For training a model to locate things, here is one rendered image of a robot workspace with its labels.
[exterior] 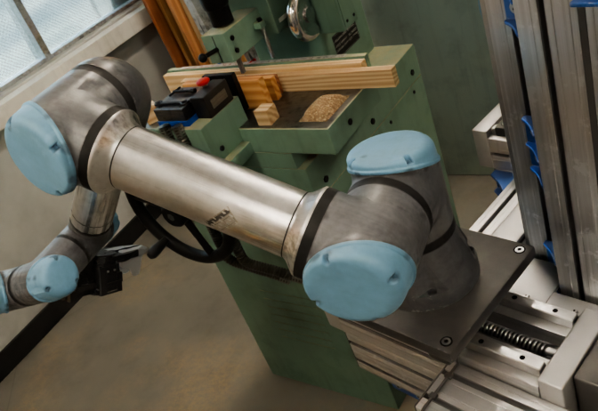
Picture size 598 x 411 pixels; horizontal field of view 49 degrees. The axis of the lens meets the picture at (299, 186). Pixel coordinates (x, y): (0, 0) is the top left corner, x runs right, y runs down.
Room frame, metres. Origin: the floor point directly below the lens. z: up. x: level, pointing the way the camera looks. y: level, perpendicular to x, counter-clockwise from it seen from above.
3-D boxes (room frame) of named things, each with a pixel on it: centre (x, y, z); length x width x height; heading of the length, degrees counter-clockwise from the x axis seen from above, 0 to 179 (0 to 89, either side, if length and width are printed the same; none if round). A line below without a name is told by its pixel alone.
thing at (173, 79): (1.47, 0.00, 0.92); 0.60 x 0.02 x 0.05; 46
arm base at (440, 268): (0.73, -0.13, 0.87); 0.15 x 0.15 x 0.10
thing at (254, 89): (1.41, 0.07, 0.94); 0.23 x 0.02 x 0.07; 46
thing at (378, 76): (1.40, -0.04, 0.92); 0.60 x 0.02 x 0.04; 46
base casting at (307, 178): (1.55, -0.06, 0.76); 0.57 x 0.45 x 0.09; 136
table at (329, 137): (1.38, 0.09, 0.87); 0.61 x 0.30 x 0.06; 46
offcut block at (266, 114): (1.26, 0.01, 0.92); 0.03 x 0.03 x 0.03; 48
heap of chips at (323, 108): (1.22, -0.11, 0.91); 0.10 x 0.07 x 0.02; 136
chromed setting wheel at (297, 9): (1.47, -0.16, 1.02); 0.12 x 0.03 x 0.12; 136
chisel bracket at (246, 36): (1.47, 0.00, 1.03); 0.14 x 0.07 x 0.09; 136
